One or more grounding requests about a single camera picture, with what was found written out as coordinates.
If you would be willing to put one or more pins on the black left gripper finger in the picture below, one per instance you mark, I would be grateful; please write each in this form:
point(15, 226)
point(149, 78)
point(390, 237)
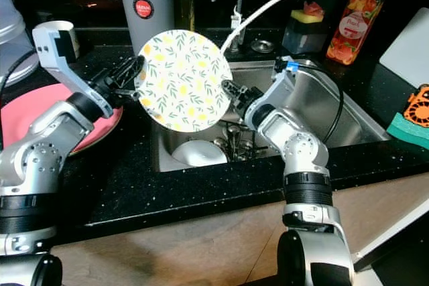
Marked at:
point(131, 83)
point(129, 65)

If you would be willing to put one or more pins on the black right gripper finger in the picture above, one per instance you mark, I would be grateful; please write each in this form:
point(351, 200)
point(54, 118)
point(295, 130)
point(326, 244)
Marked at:
point(234, 98)
point(233, 86)

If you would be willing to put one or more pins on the floral lemon print plate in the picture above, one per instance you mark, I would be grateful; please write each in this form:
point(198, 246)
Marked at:
point(184, 82)

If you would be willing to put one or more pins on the pink round plate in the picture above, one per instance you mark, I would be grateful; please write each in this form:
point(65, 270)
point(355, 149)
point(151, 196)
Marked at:
point(20, 118)

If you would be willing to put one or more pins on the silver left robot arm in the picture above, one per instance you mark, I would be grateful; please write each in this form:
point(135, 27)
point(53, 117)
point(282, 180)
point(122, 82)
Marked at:
point(53, 138)

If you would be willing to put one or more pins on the grey water filter canister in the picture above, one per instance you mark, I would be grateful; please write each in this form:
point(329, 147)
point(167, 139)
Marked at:
point(144, 38)

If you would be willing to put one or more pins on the steel cutlery piece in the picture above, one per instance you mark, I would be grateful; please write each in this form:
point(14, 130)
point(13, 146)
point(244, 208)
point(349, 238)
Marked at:
point(240, 144)
point(224, 142)

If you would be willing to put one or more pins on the round metal counter cap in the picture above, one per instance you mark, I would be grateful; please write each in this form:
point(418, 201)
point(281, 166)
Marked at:
point(263, 46)

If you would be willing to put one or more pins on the white bowl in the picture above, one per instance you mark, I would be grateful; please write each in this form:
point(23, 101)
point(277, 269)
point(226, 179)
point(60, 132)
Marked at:
point(198, 153)

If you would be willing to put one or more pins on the dark sponge holder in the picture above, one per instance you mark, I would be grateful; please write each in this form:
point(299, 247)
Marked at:
point(305, 41)

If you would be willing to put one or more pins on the yellow and pink sponge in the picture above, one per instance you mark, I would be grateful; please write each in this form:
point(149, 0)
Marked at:
point(307, 17)

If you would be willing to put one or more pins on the white stacked food covers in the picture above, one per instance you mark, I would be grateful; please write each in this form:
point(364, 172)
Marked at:
point(13, 31)

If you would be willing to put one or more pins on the stainless steel sink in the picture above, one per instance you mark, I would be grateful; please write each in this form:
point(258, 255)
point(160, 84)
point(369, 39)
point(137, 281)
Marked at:
point(362, 118)

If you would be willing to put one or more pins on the peach soap pump bottle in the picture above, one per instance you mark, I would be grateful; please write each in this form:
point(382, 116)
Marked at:
point(352, 31)

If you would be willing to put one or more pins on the green sponge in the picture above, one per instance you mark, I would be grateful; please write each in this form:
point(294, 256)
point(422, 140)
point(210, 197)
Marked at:
point(409, 132)

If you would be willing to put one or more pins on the white cutting board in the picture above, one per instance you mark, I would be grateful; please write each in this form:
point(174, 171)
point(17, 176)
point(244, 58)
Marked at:
point(409, 51)

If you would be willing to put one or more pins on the wide beige cabinet door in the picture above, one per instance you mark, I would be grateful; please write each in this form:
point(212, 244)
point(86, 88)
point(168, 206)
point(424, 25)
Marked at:
point(161, 252)

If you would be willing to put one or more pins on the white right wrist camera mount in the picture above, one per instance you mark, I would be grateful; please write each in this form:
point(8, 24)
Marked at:
point(278, 88)

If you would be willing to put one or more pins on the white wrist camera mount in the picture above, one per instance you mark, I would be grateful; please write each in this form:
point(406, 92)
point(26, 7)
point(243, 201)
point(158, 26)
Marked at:
point(43, 38)
point(278, 88)

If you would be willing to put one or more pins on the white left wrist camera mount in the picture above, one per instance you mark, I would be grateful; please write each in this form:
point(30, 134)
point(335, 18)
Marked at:
point(43, 38)

